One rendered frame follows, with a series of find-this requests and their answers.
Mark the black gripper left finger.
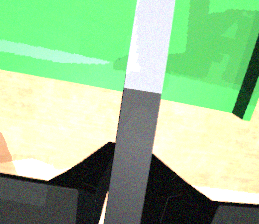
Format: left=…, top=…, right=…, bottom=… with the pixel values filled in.
left=0, top=142, right=115, bottom=224

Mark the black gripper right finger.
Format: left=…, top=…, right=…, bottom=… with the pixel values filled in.
left=140, top=153, right=259, bottom=224

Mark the green putting mat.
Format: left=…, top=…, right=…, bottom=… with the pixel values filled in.
left=0, top=0, right=259, bottom=113

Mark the red putter with grey shaft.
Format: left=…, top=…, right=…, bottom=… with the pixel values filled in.
left=103, top=0, right=176, bottom=224

